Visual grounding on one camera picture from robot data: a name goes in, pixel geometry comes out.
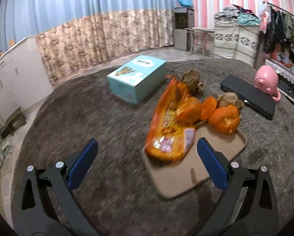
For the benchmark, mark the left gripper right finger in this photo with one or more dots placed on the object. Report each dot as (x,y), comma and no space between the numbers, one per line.
(248,204)

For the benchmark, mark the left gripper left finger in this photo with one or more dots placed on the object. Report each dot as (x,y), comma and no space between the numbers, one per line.
(45,204)

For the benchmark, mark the orange peel piece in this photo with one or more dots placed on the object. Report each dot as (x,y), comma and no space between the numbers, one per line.
(225,119)
(208,106)

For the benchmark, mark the orange snack wrapper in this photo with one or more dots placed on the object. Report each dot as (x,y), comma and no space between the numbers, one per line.
(167,139)

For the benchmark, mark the cardboard scrap on floor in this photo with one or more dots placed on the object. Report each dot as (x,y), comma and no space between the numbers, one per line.
(16,120)

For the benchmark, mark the black rectangular case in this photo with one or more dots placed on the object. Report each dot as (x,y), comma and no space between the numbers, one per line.
(253,97)

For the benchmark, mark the brown crumpled husk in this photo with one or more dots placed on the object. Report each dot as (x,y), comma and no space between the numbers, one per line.
(192,80)
(229,98)

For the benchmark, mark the white cabinet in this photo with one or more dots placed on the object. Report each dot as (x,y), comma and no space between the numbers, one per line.
(23,79)

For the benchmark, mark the low lace covered bench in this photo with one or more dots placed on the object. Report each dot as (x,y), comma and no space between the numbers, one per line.
(286,78)

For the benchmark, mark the pink pig mug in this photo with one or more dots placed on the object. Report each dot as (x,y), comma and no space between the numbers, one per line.
(267,80)

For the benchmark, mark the light blue carton box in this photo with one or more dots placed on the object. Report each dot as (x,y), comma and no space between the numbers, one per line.
(136,79)

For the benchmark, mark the patterned cloth covered cabinet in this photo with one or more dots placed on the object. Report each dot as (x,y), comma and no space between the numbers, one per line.
(232,40)

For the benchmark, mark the small metal stool table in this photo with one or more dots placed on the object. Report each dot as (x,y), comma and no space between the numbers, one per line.
(198,39)

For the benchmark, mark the clothes rack with garments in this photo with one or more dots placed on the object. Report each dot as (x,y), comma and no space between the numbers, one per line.
(276,37)

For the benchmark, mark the blue floral curtain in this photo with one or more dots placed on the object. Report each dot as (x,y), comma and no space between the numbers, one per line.
(73,35)

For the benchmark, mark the pile of folded clothes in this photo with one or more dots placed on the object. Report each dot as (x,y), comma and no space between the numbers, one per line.
(233,13)

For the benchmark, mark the grey water dispenser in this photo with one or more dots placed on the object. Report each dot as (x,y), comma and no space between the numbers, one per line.
(183,20)

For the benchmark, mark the blue covered water bottle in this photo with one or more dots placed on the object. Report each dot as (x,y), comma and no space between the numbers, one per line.
(185,3)

